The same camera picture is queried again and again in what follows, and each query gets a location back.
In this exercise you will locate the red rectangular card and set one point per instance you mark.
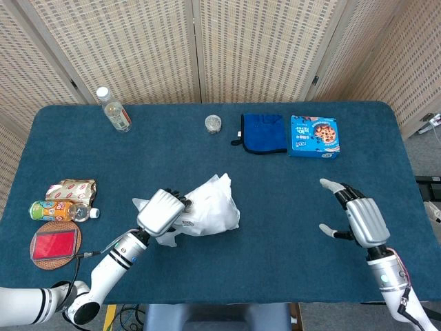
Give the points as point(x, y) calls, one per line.
point(53, 245)

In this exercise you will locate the small clear round jar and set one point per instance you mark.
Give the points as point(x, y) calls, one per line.
point(213, 124)

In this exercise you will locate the clear left wrist tube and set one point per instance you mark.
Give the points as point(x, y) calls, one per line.
point(117, 241)

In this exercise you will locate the blue-grey robot base seat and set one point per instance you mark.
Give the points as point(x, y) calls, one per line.
point(213, 319)

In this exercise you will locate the clear red-label water bottle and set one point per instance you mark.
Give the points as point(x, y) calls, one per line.
point(117, 115)

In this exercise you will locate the woven folding screen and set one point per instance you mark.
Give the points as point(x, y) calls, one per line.
point(138, 45)

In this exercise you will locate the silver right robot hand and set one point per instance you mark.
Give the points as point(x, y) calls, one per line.
point(367, 220)

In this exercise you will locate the frosted plastic zip bag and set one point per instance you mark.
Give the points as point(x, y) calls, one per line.
point(210, 210)

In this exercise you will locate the black floor stand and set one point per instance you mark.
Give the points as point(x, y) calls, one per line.
point(429, 188)

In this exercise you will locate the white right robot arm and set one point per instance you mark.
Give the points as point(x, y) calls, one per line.
point(392, 276)

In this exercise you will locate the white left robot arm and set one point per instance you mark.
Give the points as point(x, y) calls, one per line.
point(113, 262)

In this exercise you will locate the orange drink bottle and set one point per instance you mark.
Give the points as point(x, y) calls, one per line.
point(55, 211)

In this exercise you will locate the white power strip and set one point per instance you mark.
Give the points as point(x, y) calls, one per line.
point(432, 120)

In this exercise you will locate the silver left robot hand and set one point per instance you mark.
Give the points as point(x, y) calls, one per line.
point(160, 213)

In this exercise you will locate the blue cookie box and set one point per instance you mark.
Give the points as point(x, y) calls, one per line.
point(313, 138)

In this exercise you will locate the blue table cover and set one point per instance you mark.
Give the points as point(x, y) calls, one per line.
point(275, 207)

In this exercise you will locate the blue cloth with black trim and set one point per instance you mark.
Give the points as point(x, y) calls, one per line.
point(265, 132)

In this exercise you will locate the round woven coaster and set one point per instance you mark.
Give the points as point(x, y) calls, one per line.
point(55, 263)

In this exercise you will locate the gold snack wrapper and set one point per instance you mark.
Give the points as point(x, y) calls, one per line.
point(72, 191)

